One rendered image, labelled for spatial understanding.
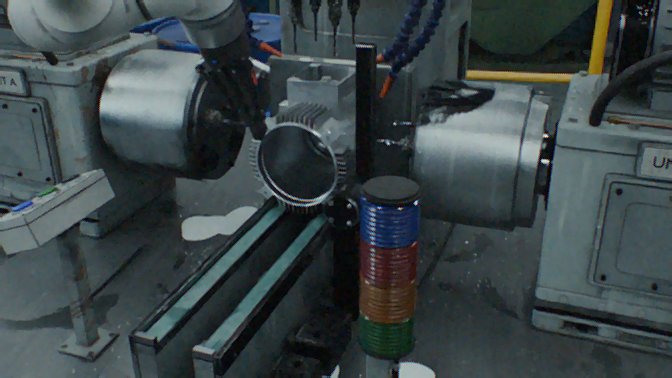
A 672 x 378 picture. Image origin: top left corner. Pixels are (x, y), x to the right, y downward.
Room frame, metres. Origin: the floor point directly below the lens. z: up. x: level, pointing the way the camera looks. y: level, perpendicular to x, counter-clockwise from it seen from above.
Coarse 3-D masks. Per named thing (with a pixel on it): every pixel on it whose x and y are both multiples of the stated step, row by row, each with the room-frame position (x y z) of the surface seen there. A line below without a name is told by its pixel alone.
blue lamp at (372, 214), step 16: (368, 208) 0.61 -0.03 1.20; (384, 208) 0.60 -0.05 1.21; (400, 208) 0.60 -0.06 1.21; (416, 208) 0.61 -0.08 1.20; (368, 224) 0.61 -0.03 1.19; (384, 224) 0.60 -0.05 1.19; (400, 224) 0.60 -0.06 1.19; (416, 224) 0.61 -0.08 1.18; (368, 240) 0.61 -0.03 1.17; (384, 240) 0.60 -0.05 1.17; (400, 240) 0.60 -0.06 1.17
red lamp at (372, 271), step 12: (360, 240) 0.63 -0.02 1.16; (360, 252) 0.63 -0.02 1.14; (372, 252) 0.61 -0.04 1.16; (384, 252) 0.60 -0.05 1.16; (396, 252) 0.60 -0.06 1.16; (408, 252) 0.61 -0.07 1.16; (360, 264) 0.62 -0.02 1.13; (372, 264) 0.61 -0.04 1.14; (384, 264) 0.60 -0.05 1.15; (396, 264) 0.60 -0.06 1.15; (408, 264) 0.61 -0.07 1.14; (372, 276) 0.61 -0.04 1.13; (384, 276) 0.60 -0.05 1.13; (396, 276) 0.60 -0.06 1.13; (408, 276) 0.61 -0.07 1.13
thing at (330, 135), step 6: (270, 120) 1.18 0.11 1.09; (270, 126) 1.17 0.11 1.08; (330, 126) 1.14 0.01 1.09; (324, 132) 1.12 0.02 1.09; (330, 132) 1.12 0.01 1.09; (336, 132) 1.13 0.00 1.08; (324, 138) 1.12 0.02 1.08; (330, 138) 1.12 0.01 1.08; (336, 138) 1.12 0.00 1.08; (330, 144) 1.12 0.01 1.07; (264, 186) 1.17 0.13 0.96; (264, 192) 1.17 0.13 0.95; (270, 192) 1.16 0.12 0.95
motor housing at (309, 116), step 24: (288, 120) 1.16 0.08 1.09; (312, 120) 1.15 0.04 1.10; (336, 120) 1.20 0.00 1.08; (264, 144) 1.19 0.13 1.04; (288, 144) 1.29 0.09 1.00; (336, 144) 1.14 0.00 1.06; (264, 168) 1.19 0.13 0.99; (288, 168) 1.25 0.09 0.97; (312, 168) 1.29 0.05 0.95; (336, 168) 1.12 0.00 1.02; (288, 192) 1.18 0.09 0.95; (312, 192) 1.19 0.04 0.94
